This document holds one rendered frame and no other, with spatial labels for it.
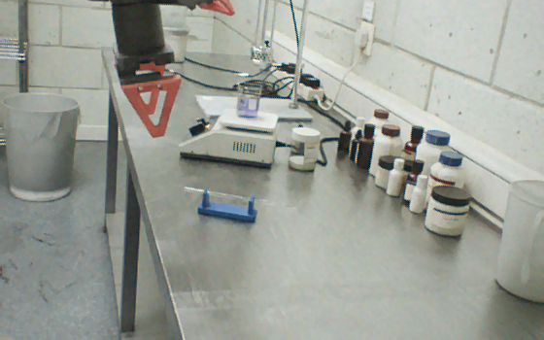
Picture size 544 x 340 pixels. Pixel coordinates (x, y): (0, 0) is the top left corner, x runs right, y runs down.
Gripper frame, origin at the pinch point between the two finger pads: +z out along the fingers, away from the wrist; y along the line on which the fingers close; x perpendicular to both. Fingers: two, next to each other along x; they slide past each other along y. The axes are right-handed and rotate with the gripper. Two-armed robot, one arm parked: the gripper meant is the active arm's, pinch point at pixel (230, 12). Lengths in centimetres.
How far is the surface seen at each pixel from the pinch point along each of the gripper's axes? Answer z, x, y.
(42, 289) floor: 29, 115, -40
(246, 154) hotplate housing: 12.6, -3.5, -33.9
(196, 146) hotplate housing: 4.6, 3.4, -34.4
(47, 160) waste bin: 25, 158, 25
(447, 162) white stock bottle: 31, -40, -36
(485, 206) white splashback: 44, -41, -39
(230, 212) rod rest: 3, -17, -56
